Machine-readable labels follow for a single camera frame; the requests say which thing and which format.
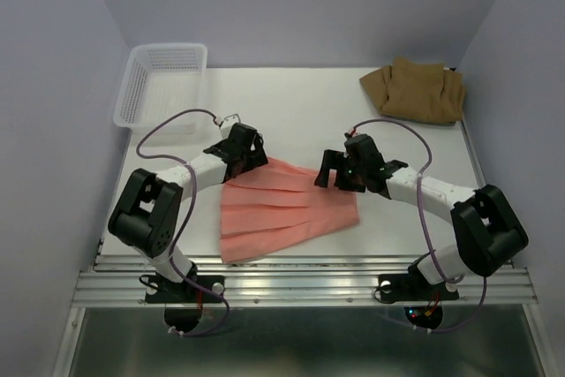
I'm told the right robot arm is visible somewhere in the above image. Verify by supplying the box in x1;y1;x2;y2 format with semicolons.
314;134;529;298

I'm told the aluminium mounting rail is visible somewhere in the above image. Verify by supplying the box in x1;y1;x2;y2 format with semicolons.
70;255;538;310

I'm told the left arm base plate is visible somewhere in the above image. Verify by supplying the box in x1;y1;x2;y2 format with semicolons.
139;274;222;305

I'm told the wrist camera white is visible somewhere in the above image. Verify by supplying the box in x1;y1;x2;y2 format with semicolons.
214;113;241;130
344;127;357;139

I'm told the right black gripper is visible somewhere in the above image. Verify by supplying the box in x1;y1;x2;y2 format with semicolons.
314;148;366;192

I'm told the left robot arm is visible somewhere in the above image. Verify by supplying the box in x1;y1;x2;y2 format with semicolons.
108;120;268;301

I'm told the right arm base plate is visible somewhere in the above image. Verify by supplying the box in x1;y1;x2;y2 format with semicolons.
373;273;459;305

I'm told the tan brown skirt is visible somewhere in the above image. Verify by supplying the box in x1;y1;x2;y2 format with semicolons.
359;57;466;125

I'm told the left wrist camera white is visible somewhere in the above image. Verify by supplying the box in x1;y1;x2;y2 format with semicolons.
214;113;241;130

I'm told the pink skirt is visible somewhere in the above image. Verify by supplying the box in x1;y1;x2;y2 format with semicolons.
219;157;360;263

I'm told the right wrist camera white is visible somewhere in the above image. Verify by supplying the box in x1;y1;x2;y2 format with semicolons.
344;127;357;139

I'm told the white perforated plastic basket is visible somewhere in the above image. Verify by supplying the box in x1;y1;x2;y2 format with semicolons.
113;42;207;132

